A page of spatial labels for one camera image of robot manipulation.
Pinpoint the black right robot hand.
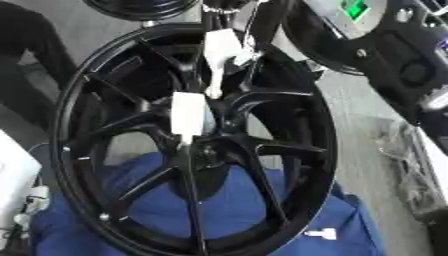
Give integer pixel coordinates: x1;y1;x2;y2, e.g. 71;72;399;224
199;0;308;58

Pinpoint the white pin with long stem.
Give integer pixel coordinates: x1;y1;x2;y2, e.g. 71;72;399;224
201;28;245;100

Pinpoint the black spoked wheel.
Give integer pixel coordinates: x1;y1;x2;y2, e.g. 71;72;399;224
47;22;340;256

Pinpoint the white pin with broad head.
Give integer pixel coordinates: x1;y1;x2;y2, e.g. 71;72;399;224
168;91;210;147

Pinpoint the small white pin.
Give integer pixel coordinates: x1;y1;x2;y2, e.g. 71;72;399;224
302;227;340;241

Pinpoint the black round tyre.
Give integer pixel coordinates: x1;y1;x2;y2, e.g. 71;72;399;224
78;0;202;22

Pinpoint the clear plastic bag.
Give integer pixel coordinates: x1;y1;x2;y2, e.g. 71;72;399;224
374;119;448;218

